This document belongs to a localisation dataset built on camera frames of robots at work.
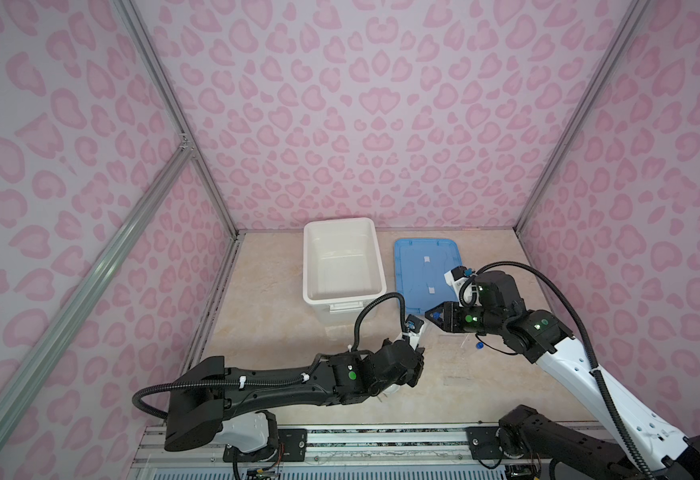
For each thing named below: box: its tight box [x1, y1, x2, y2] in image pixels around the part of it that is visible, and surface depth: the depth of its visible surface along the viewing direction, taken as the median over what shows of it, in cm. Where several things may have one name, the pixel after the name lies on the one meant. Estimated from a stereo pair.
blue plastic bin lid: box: [394, 238, 463, 316], surface depth 113 cm
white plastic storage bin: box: [303, 218, 387, 324], surface depth 103 cm
